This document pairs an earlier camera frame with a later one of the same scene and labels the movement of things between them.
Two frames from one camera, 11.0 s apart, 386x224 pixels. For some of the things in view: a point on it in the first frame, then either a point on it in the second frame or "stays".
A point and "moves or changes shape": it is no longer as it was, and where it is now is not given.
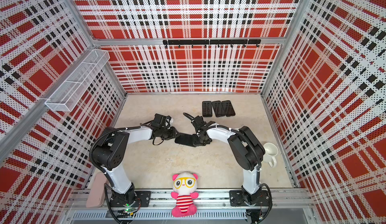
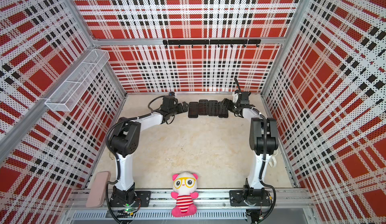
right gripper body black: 203,141 → 233,106
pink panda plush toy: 185,185 stays
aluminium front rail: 207,199 stays
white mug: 271,150 stays
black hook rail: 205,42 stays
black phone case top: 188,139 → 193,112
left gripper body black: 168,134 → 177,109
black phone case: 207,108 moves or changes shape
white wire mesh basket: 72,91 stays
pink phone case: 97,195 stays
